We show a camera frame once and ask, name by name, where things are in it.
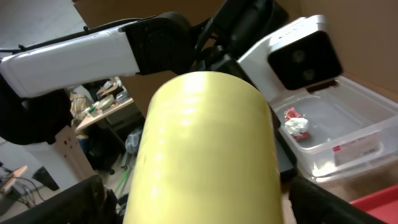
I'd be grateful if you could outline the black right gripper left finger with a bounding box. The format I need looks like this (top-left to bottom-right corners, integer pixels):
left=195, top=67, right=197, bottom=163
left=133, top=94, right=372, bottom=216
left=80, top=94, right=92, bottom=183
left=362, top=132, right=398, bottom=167
left=3, top=175, right=120, bottom=224

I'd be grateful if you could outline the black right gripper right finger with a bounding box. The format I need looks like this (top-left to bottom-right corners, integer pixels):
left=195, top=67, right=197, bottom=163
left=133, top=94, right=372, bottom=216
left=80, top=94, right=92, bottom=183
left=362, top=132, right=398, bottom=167
left=289, top=177, right=384, bottom=224

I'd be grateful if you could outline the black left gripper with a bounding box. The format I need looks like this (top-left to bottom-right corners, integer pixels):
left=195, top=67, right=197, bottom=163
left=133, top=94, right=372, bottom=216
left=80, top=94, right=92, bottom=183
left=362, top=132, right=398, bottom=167
left=192, top=0, right=289, bottom=75

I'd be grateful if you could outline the white tissue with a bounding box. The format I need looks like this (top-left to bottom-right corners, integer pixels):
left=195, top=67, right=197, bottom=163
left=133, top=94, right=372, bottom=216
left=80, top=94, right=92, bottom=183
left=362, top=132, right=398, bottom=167
left=284, top=118, right=308, bottom=137

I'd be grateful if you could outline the red snack wrapper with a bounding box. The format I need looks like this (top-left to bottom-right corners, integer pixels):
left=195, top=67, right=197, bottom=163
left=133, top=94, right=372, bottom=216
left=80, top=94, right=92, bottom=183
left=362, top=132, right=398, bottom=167
left=284, top=107, right=310, bottom=141

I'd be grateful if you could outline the yellow plastic cup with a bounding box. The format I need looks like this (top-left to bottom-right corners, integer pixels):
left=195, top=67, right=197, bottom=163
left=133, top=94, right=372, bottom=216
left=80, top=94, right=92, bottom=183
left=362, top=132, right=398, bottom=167
left=124, top=72, right=284, bottom=224

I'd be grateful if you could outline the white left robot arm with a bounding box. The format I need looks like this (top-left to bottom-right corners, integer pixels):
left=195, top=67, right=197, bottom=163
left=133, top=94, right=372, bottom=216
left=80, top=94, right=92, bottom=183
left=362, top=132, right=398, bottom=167
left=1, top=1, right=289, bottom=145

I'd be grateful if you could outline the red serving tray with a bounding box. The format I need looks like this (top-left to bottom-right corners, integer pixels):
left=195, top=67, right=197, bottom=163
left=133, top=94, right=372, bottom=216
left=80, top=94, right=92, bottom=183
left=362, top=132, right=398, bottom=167
left=350, top=185, right=398, bottom=224

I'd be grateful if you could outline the clear plastic bin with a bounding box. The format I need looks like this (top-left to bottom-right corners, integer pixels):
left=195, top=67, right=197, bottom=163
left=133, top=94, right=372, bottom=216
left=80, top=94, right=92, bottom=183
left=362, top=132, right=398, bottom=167
left=271, top=77, right=397, bottom=183

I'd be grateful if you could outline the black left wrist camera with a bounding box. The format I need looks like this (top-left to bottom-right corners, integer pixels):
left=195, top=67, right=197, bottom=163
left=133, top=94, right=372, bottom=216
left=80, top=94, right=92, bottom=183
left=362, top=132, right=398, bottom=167
left=238, top=15, right=343, bottom=101

